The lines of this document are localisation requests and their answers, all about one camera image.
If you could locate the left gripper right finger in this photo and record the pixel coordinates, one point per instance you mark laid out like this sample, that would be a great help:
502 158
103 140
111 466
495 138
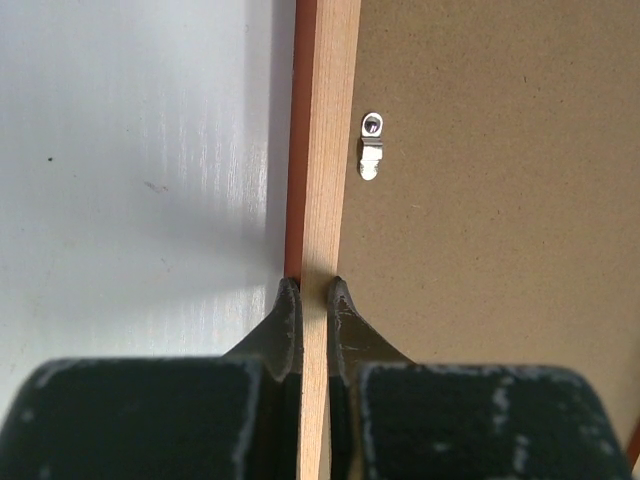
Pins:
392 418

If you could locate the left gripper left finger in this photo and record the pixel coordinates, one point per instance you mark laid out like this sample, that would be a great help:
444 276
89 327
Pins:
235 416

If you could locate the brown frame backing board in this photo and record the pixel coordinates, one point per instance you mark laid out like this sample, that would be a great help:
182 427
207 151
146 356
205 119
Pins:
503 225

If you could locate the orange wooden picture frame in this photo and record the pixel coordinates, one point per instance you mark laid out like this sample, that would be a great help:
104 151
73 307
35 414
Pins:
325 47

